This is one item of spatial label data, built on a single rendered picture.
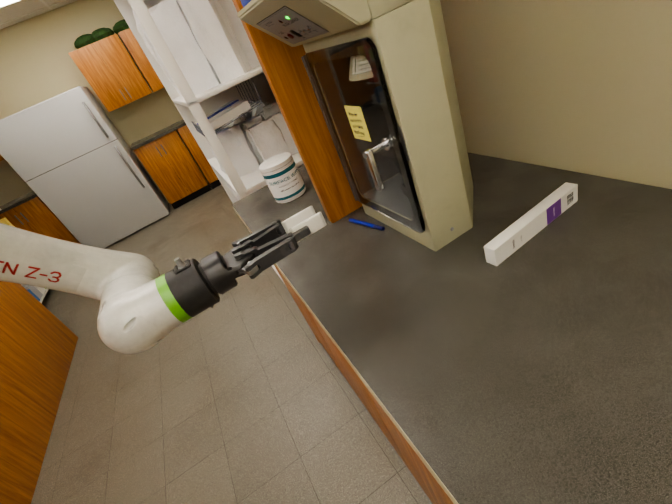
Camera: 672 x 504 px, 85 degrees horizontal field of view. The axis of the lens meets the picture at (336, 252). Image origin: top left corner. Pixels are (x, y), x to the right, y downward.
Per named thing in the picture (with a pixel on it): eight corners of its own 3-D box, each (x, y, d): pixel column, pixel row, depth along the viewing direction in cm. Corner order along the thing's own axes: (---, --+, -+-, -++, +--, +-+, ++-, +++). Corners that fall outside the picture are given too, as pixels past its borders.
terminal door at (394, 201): (360, 200, 105) (305, 52, 84) (427, 234, 80) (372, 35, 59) (357, 201, 105) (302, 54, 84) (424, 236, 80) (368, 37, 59)
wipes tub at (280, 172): (299, 183, 149) (284, 149, 141) (311, 190, 138) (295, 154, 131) (272, 199, 147) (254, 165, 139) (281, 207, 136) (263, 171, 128)
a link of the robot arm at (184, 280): (194, 304, 72) (199, 329, 64) (158, 258, 66) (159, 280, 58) (221, 288, 73) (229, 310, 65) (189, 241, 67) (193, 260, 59)
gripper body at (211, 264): (200, 272, 61) (249, 244, 63) (195, 253, 68) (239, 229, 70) (223, 304, 65) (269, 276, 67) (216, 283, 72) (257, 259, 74)
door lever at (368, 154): (400, 181, 76) (394, 178, 78) (388, 138, 71) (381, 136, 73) (380, 193, 75) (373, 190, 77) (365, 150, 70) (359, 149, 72)
